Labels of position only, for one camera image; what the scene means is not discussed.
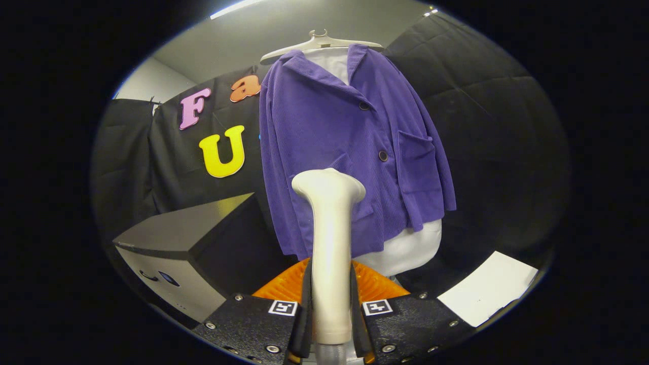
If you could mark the white flat sheet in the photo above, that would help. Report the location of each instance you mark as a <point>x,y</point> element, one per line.
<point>487,289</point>

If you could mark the small ceiling light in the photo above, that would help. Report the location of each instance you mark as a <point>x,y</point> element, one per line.
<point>431,11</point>

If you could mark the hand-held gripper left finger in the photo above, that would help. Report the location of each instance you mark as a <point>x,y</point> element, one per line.
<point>305,324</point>

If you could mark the black backdrop cloth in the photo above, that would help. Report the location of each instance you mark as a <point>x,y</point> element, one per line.
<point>497,152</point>

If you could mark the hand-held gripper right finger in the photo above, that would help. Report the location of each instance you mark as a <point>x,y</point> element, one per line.
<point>359,324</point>

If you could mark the white garment steamer head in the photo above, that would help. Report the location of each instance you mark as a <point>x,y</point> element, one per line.
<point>329,243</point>

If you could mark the white plastic clothes hanger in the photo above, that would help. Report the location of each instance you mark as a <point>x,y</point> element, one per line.
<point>319,41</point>

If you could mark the white torso form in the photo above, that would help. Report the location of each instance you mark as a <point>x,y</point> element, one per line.
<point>405,248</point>

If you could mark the grey cabinet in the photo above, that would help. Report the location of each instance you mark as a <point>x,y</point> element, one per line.
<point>177,233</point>

